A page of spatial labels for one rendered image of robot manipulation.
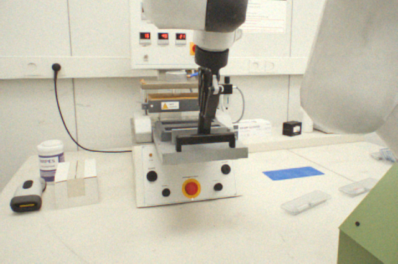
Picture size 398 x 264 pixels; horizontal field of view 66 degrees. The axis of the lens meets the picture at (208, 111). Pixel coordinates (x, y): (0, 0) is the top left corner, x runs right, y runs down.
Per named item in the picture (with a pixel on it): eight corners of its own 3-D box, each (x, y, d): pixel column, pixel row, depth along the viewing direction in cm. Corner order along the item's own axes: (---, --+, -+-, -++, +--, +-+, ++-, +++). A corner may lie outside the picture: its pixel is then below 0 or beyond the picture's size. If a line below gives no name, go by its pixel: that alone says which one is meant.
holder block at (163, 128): (155, 128, 100) (155, 120, 99) (214, 125, 105) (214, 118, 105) (160, 141, 84) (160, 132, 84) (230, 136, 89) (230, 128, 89)
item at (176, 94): (148, 103, 124) (147, 79, 122) (201, 101, 129) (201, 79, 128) (151, 109, 107) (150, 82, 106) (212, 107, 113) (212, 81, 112)
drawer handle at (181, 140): (175, 150, 76) (175, 134, 75) (232, 145, 80) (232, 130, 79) (176, 152, 74) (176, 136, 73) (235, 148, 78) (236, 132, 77)
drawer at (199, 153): (152, 138, 102) (151, 115, 101) (216, 135, 108) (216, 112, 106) (162, 168, 74) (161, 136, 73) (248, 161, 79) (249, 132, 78)
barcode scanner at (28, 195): (26, 189, 106) (23, 167, 104) (51, 187, 108) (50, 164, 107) (9, 218, 87) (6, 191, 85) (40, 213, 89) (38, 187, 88)
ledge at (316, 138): (203, 140, 172) (203, 132, 171) (328, 130, 198) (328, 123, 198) (223, 155, 144) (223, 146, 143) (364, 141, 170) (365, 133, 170)
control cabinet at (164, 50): (132, 118, 140) (125, -31, 130) (202, 115, 149) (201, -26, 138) (132, 125, 125) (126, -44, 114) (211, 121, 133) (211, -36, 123)
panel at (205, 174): (143, 206, 93) (140, 145, 97) (237, 195, 100) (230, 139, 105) (143, 207, 91) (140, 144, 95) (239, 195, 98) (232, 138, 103)
